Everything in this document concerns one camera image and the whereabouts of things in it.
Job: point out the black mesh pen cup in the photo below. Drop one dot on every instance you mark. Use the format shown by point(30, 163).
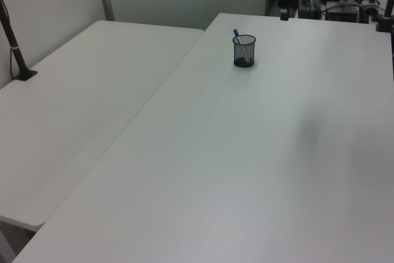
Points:
point(244, 51)

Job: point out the black camera stand pole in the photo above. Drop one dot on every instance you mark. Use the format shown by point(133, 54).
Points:
point(13, 44)

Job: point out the emergency stop button box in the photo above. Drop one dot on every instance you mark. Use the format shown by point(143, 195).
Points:
point(371, 3)

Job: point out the black clamped stand pole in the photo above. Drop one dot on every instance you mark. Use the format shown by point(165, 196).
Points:
point(387, 10)

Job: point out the grey controller box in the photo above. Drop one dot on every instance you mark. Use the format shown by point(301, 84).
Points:
point(342, 12)

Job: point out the blue capped white marker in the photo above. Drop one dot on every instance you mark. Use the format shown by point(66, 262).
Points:
point(237, 35)

